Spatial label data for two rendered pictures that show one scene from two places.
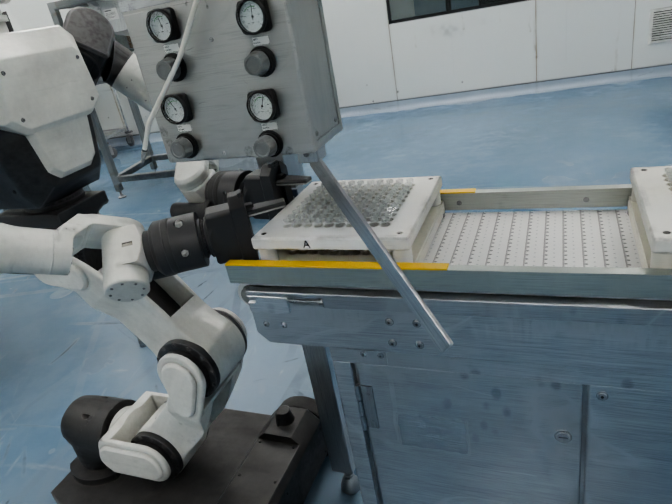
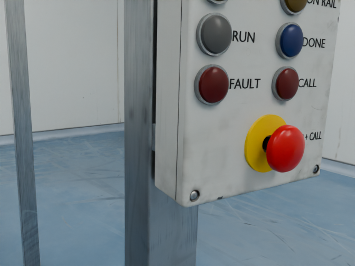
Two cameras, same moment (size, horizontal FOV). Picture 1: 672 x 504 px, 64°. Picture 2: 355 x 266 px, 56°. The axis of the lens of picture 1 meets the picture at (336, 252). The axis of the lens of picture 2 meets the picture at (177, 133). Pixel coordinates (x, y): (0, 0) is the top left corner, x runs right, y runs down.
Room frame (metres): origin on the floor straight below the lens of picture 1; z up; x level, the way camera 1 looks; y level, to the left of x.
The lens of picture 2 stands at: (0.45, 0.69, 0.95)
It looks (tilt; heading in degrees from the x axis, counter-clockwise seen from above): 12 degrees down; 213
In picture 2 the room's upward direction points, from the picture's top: 2 degrees clockwise
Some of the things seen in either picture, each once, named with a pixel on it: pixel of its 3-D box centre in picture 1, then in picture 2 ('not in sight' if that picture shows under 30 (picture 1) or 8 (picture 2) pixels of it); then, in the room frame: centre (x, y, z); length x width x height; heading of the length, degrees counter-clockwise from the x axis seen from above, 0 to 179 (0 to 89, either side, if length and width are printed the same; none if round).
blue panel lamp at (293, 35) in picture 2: not in sight; (291, 40); (0.15, 0.61, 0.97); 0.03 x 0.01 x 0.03; 155
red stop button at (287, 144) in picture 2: not in sight; (272, 145); (0.17, 0.60, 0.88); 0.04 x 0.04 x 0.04; 65
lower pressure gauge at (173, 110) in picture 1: (176, 108); not in sight; (0.70, 0.16, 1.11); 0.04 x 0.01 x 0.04; 65
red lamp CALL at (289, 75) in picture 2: not in sight; (287, 84); (0.15, 0.61, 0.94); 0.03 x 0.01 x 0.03; 155
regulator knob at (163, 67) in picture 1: (168, 64); not in sight; (0.69, 0.16, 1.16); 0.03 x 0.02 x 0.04; 65
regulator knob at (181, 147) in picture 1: (181, 143); not in sight; (0.70, 0.17, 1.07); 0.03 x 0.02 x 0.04; 65
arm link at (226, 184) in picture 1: (258, 193); not in sight; (0.96, 0.12, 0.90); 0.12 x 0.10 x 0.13; 57
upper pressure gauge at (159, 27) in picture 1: (162, 25); not in sight; (0.70, 0.15, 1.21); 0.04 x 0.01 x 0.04; 65
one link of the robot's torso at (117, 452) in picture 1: (156, 434); not in sight; (1.08, 0.54, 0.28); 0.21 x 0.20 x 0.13; 65
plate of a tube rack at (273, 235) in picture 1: (352, 210); not in sight; (0.81, -0.04, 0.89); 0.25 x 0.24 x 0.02; 155
